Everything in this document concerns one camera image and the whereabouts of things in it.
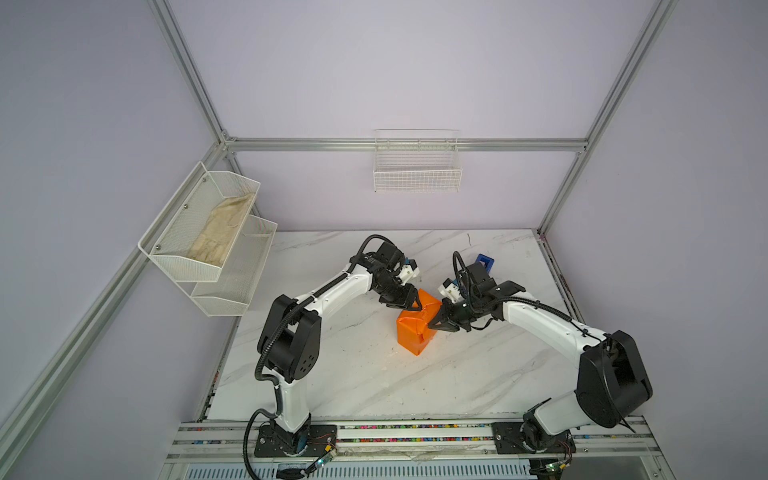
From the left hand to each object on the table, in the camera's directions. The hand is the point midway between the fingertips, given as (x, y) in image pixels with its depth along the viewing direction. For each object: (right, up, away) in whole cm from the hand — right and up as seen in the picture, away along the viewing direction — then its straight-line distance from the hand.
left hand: (412, 309), depth 85 cm
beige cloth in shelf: (-53, +22, -5) cm, 57 cm away
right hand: (+4, -4, -4) cm, 7 cm away
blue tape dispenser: (+28, +14, +20) cm, 37 cm away
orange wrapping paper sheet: (0, -5, -5) cm, 7 cm away
